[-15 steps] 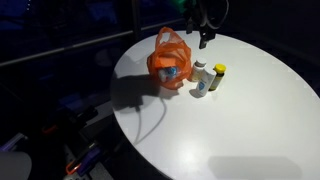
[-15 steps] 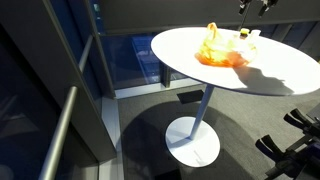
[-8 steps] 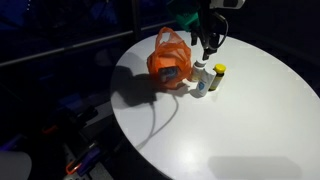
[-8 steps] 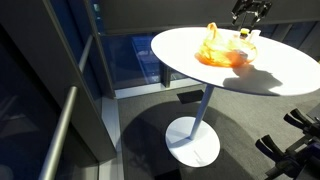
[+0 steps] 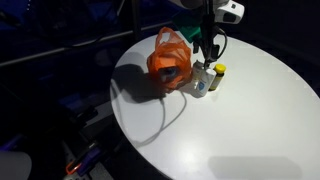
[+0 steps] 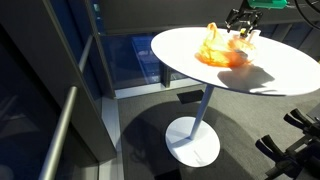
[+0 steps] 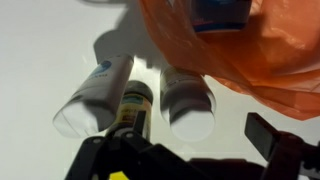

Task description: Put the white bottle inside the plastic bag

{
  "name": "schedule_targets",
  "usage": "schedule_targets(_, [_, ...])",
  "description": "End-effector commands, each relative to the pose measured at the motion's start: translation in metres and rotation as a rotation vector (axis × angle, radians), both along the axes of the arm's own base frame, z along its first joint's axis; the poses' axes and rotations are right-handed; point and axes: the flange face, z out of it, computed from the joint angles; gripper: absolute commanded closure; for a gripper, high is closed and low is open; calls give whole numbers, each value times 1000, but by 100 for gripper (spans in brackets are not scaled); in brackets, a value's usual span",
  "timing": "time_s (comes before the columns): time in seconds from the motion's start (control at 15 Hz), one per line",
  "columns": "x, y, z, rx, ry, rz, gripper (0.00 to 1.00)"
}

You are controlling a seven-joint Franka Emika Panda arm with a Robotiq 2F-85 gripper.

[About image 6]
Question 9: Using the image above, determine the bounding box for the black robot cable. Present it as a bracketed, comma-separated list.
[293, 0, 320, 32]

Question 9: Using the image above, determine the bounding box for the white table pedestal pole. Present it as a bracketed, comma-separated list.
[189, 84, 215, 141]

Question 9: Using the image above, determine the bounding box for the orange plastic bag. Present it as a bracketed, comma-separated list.
[194, 22, 258, 69]

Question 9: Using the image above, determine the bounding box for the white round table base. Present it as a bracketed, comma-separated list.
[164, 116, 221, 168]

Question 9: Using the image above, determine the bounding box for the black floor plate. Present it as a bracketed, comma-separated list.
[176, 89, 205, 105]

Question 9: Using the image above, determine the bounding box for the short grey metal handrail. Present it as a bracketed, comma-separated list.
[78, 34, 95, 73]

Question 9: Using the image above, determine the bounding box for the long grey metal handrail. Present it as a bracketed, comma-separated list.
[38, 85, 79, 180]

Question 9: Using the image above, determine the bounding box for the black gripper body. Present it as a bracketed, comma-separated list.
[237, 8, 264, 23]

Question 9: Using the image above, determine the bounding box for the black stand handle clamp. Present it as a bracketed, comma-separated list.
[283, 107, 320, 136]
[254, 134, 320, 180]

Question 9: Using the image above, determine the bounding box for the white bottle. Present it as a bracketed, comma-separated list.
[250, 29, 262, 39]

